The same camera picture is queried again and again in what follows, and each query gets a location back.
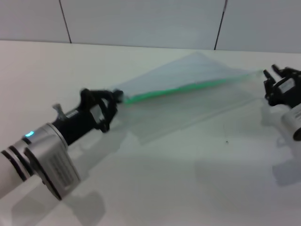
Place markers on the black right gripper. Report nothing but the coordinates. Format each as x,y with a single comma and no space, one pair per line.
287,91

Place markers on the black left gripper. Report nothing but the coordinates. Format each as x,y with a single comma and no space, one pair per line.
77,124

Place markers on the transparent green-zip document bag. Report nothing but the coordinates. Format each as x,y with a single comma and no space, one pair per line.
188,73

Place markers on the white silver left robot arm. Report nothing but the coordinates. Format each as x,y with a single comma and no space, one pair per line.
11,169

